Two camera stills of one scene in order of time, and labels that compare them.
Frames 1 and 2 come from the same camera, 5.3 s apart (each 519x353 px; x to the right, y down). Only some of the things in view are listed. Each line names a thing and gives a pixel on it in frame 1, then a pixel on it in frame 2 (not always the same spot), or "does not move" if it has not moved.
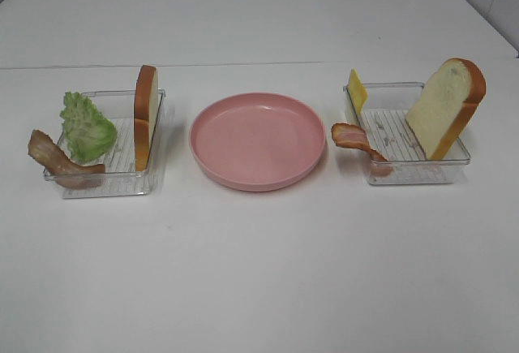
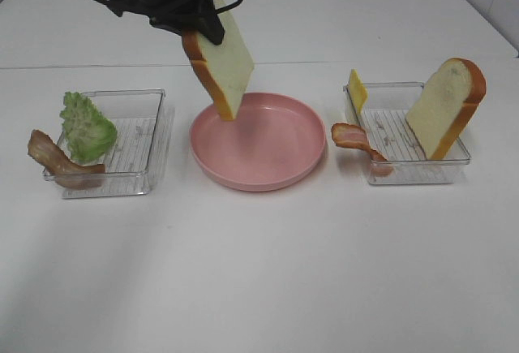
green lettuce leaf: x=89 y=135 does not move
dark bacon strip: x=53 y=159 does not move
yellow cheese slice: x=358 y=91 does not move
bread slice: x=145 y=103 -> x=227 y=67
